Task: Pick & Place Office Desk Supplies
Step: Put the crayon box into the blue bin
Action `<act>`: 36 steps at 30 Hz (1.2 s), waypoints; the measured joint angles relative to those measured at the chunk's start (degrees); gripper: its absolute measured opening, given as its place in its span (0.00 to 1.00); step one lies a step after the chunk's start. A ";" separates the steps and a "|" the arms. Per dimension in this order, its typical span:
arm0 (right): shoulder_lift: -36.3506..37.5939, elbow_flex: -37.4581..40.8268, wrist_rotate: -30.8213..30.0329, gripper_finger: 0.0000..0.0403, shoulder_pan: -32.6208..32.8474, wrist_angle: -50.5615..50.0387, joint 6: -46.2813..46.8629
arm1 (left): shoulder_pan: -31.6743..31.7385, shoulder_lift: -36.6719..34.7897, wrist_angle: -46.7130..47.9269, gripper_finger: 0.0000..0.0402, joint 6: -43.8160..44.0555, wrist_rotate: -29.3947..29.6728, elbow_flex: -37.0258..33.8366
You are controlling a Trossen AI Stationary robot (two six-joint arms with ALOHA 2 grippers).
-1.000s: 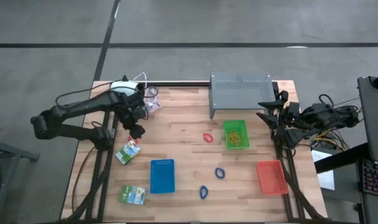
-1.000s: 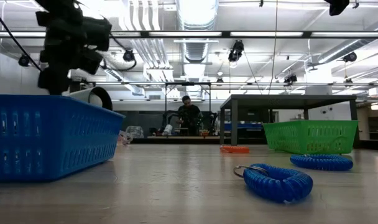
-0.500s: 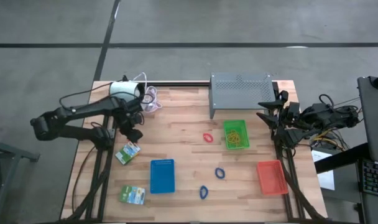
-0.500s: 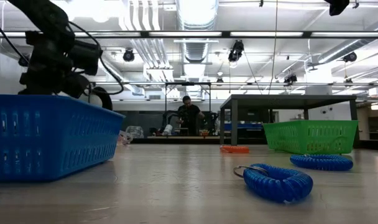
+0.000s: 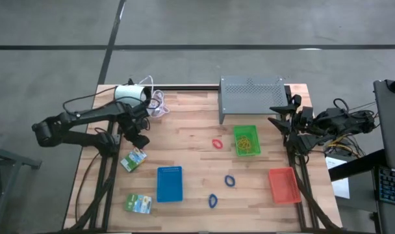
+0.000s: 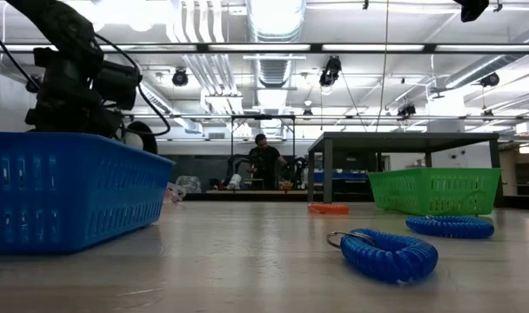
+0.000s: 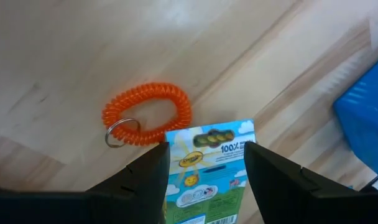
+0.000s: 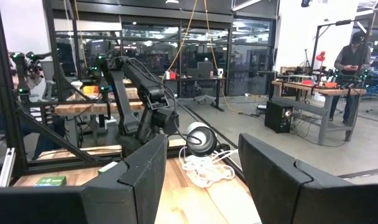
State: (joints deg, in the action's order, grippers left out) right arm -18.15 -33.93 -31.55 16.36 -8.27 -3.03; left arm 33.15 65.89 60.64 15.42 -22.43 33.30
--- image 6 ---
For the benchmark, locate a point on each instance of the green plastic basket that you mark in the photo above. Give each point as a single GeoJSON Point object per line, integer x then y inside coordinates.
{"type": "Point", "coordinates": [434, 191]}

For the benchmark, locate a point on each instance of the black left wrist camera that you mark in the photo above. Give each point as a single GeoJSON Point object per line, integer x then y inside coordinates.
{"type": "Point", "coordinates": [116, 84]}

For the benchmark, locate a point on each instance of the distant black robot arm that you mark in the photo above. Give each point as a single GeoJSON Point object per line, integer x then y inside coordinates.
{"type": "Point", "coordinates": [238, 165]}
{"type": "Point", "coordinates": [297, 169]}

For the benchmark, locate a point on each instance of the distant wooden workbench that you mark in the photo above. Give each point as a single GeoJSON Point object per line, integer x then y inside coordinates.
{"type": "Point", "coordinates": [256, 191]}

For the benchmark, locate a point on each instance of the thin black frame crossbar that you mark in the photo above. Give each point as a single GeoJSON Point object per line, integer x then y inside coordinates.
{"type": "Point", "coordinates": [356, 117]}

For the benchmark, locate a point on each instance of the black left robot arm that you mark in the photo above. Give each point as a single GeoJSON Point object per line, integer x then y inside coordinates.
{"type": "Point", "coordinates": [51, 21]}

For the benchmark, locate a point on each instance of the blue plastic basket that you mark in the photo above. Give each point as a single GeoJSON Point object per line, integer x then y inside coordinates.
{"type": "Point", "coordinates": [73, 195]}

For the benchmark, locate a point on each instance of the silver ventilation duct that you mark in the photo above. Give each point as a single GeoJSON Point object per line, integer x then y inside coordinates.
{"type": "Point", "coordinates": [273, 71]}

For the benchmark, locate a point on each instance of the black ceiling spotlight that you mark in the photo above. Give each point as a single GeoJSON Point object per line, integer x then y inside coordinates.
{"type": "Point", "coordinates": [490, 79]}
{"type": "Point", "coordinates": [406, 110]}
{"type": "Point", "coordinates": [179, 78]}
{"type": "Point", "coordinates": [330, 71]}

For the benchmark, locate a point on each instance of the distant black rig frame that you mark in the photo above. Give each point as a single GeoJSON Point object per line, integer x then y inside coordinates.
{"type": "Point", "coordinates": [263, 116]}

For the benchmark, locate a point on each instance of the distant white cylinder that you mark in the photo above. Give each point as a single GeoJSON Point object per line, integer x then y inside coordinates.
{"type": "Point", "coordinates": [235, 180]}

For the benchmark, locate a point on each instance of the person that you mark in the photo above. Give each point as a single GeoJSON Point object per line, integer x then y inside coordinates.
{"type": "Point", "coordinates": [264, 163]}

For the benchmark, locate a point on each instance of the black overhead crossbar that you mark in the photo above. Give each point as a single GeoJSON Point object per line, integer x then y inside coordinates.
{"type": "Point", "coordinates": [316, 48]}

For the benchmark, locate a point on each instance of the clear plastic bag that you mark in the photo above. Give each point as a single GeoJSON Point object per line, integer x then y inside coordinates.
{"type": "Point", "coordinates": [188, 184]}

